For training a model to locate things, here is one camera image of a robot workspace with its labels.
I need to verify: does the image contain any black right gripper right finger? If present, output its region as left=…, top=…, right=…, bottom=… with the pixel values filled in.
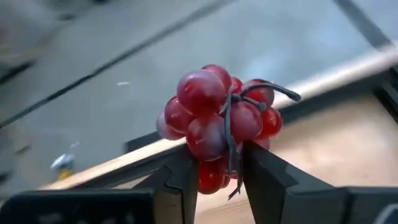
left=242, top=141, right=398, bottom=224

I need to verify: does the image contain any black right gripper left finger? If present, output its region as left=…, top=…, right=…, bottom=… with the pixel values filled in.
left=0, top=145, right=200, bottom=224

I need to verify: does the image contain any black frame bracket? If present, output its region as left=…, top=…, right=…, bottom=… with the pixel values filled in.
left=124, top=130, right=165, bottom=153

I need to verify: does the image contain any red grape bunch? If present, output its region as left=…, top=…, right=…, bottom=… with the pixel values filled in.
left=155, top=63, right=302, bottom=202

